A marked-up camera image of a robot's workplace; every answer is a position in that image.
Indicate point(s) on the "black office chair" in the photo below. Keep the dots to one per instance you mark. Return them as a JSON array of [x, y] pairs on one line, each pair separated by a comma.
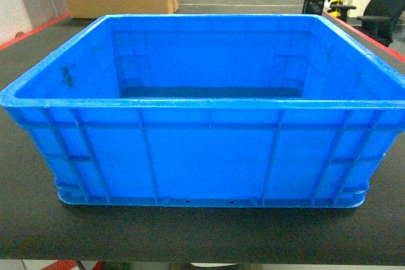
[[379, 14]]

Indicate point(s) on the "large blue plastic crate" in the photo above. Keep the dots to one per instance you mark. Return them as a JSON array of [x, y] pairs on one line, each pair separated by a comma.
[[210, 111]]

